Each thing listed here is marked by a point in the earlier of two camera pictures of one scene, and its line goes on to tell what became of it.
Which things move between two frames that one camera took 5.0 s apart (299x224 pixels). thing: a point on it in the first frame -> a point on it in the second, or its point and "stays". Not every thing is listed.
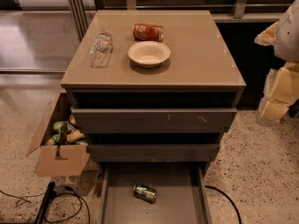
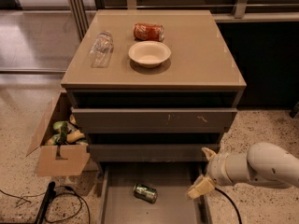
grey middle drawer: [154, 152] stays
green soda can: [145, 193] stays
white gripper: [288, 36] -> [216, 169]
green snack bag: [60, 138] stays
